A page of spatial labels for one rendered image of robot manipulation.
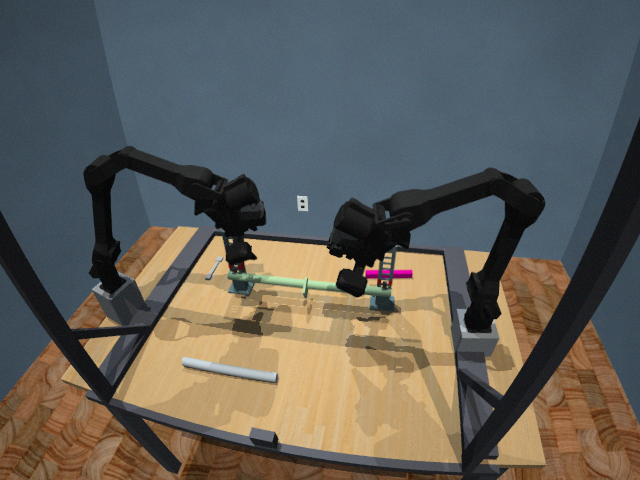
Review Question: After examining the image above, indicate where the pale green cylinder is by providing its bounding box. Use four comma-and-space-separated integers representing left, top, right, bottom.
227, 266, 392, 298

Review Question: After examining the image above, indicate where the grey wrench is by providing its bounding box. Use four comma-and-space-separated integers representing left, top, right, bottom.
205, 257, 223, 280

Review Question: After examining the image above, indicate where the magenta rectangular block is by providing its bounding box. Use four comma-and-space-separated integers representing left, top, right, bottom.
366, 270, 413, 278

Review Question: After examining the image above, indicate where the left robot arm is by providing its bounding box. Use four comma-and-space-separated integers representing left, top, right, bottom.
83, 146, 266, 294

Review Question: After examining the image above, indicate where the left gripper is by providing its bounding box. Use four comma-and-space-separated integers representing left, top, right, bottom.
215, 210, 257, 265

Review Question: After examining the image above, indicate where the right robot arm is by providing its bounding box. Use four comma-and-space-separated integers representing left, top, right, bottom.
327, 168, 545, 333

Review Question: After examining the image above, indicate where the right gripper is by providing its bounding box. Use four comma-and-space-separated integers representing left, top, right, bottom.
335, 239, 385, 298

